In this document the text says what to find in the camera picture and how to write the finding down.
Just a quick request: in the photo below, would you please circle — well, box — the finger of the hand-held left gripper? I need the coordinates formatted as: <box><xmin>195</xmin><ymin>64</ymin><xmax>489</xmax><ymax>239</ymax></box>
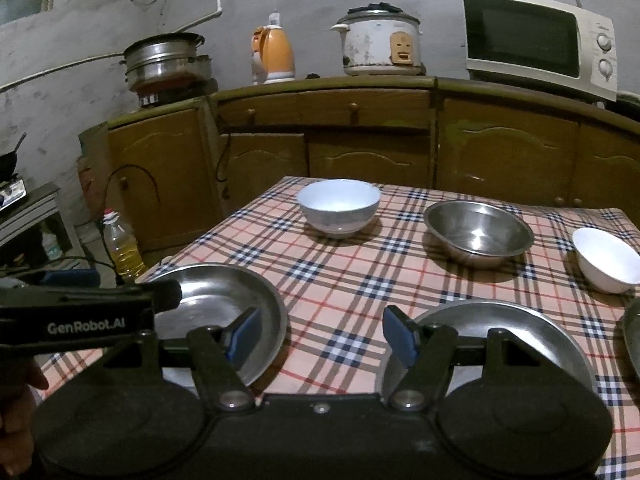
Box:
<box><xmin>0</xmin><ymin>268</ymin><xmax>102</xmax><ymax>289</ymax></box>
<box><xmin>120</xmin><ymin>279</ymin><xmax>182</xmax><ymax>312</ymax></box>

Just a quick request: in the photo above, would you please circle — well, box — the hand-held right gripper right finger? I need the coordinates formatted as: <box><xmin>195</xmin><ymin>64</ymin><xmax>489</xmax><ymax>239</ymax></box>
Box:
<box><xmin>382</xmin><ymin>306</ymin><xmax>549</xmax><ymax>414</ymax></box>

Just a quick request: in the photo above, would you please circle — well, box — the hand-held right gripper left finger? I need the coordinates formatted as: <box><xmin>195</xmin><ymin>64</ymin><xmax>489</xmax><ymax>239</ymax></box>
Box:
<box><xmin>102</xmin><ymin>306</ymin><xmax>264</xmax><ymax>414</ymax></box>

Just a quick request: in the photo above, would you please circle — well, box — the stainless steel plate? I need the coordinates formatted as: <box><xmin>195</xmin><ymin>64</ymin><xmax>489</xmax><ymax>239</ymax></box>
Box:
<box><xmin>622</xmin><ymin>299</ymin><xmax>640</xmax><ymax>382</ymax></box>
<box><xmin>144</xmin><ymin>262</ymin><xmax>289</xmax><ymax>388</ymax></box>
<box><xmin>382</xmin><ymin>300</ymin><xmax>599</xmax><ymax>397</ymax></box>

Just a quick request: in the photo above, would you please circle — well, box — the stainless steel bowl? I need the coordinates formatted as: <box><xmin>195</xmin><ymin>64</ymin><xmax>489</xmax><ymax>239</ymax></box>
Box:
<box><xmin>423</xmin><ymin>200</ymin><xmax>535</xmax><ymax>267</ymax></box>

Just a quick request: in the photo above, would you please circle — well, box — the person's left hand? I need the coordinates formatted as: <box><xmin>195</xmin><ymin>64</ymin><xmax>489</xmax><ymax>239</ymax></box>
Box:
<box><xmin>0</xmin><ymin>347</ymin><xmax>50</xmax><ymax>479</ymax></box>

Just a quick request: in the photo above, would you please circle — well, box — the cooking oil bottle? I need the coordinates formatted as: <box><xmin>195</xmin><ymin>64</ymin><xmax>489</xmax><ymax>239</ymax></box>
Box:
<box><xmin>102</xmin><ymin>208</ymin><xmax>146</xmax><ymax>282</ymax></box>

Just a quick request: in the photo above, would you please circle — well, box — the grey stove stand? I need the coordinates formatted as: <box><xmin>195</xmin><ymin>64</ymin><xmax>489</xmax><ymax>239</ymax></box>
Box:
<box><xmin>0</xmin><ymin>182</ymin><xmax>77</xmax><ymax>272</ymax></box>

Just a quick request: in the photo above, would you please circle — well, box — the plaid tablecloth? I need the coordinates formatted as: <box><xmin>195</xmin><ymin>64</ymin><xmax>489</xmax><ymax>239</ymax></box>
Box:
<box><xmin>37</xmin><ymin>176</ymin><xmax>640</xmax><ymax>480</ymax></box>

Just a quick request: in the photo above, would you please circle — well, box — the gas stove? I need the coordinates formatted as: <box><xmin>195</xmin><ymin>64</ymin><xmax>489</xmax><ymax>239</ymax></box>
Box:
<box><xmin>0</xmin><ymin>175</ymin><xmax>29</xmax><ymax>212</ymax></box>

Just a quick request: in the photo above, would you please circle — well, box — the black wok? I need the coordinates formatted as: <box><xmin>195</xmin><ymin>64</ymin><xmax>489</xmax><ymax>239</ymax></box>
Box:
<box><xmin>0</xmin><ymin>132</ymin><xmax>29</xmax><ymax>182</ymax></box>

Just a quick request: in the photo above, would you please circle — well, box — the small blue-white ceramic bowl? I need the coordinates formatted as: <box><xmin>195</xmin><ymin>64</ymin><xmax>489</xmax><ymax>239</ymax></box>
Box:
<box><xmin>295</xmin><ymin>179</ymin><xmax>381</xmax><ymax>239</ymax></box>

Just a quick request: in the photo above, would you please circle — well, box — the wooden kitchen cabinet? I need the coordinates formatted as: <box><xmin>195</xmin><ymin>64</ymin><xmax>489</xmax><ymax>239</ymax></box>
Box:
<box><xmin>77</xmin><ymin>76</ymin><xmax>640</xmax><ymax>267</ymax></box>

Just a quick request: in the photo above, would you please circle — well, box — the black induction cooker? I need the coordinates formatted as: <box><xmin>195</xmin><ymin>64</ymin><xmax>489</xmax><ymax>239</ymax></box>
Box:
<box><xmin>132</xmin><ymin>79</ymin><xmax>219</xmax><ymax>109</ymax></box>

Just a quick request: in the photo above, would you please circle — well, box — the wide white ceramic bowl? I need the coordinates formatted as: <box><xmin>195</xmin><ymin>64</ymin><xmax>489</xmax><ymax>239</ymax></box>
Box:
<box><xmin>572</xmin><ymin>227</ymin><xmax>640</xmax><ymax>294</ymax></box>

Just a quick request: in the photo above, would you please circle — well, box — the metal steamer pot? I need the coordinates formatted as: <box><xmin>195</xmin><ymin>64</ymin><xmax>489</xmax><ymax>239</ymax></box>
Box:
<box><xmin>119</xmin><ymin>32</ymin><xmax>214</xmax><ymax>94</ymax></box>

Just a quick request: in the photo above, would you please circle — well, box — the orange electric kettle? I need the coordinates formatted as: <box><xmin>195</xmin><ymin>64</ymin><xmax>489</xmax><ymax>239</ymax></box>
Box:
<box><xmin>250</xmin><ymin>25</ymin><xmax>296</xmax><ymax>85</ymax></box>

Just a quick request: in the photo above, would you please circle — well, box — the white rice cooker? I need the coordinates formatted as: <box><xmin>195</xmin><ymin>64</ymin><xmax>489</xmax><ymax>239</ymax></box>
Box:
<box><xmin>329</xmin><ymin>4</ymin><xmax>425</xmax><ymax>77</ymax></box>

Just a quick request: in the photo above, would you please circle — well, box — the white microwave oven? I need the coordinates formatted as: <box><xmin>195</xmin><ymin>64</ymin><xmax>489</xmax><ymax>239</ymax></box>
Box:
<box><xmin>459</xmin><ymin>0</ymin><xmax>620</xmax><ymax>104</ymax></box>

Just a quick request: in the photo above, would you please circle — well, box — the black cable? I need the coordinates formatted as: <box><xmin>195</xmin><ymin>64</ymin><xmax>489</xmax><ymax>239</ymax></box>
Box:
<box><xmin>104</xmin><ymin>164</ymin><xmax>162</xmax><ymax>281</ymax></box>

